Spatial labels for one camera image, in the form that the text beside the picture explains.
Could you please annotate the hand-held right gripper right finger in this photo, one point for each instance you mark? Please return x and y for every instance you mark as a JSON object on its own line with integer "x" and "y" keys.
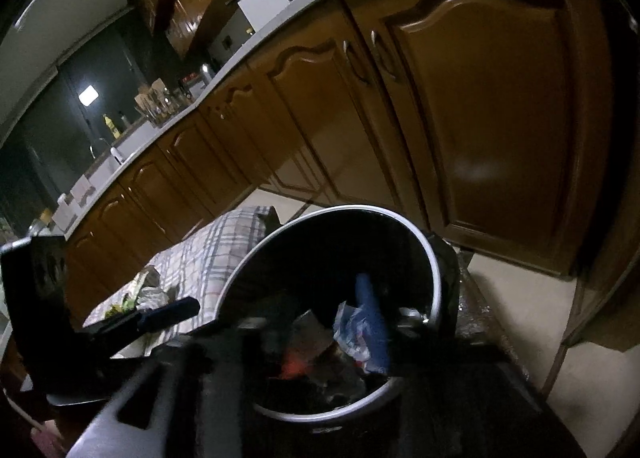
{"x": 374, "y": 328}

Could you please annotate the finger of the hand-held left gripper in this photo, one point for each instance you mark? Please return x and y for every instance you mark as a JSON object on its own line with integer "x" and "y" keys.
{"x": 167, "y": 312}

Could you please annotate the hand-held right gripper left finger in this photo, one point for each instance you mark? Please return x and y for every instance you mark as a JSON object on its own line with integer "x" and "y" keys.
{"x": 145, "y": 398}

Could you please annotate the blue white wrapper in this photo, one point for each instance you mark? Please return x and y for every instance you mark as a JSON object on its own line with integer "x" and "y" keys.
{"x": 352, "y": 333}

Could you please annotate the orange snack packet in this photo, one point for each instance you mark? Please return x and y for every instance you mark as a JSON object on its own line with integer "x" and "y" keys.
{"x": 295, "y": 365}

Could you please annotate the black white-rimmed trash bin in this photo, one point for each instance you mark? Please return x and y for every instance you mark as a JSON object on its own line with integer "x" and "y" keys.
{"x": 310, "y": 258}

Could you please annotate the white foam fruit net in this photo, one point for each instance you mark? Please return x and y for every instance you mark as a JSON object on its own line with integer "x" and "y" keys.
{"x": 155, "y": 299}

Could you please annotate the checked tablecloth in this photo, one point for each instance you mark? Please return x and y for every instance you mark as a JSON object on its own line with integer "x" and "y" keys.
{"x": 215, "y": 248}

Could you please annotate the white container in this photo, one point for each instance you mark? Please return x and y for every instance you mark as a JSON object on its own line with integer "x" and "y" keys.
{"x": 62, "y": 213}
{"x": 81, "y": 190}

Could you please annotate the sink faucet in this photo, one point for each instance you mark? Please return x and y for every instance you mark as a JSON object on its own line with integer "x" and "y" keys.
{"x": 100, "y": 145}

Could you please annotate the dark kitchen window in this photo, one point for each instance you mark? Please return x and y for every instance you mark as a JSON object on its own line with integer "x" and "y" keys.
{"x": 60, "y": 138}

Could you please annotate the yellow oil bottle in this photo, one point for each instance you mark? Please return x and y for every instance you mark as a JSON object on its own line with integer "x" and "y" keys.
{"x": 108, "y": 124}

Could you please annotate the wooden utensil holder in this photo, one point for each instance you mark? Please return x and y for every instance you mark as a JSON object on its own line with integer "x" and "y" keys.
{"x": 155, "y": 105}

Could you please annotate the wooden lower cabinets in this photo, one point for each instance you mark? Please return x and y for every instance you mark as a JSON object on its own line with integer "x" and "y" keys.
{"x": 475, "y": 113}

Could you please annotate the electric kettle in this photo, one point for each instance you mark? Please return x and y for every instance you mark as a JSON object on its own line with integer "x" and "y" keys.
{"x": 207, "y": 72}

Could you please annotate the white kitchen countertop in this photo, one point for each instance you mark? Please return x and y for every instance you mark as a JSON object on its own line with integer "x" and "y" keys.
{"x": 260, "y": 45}

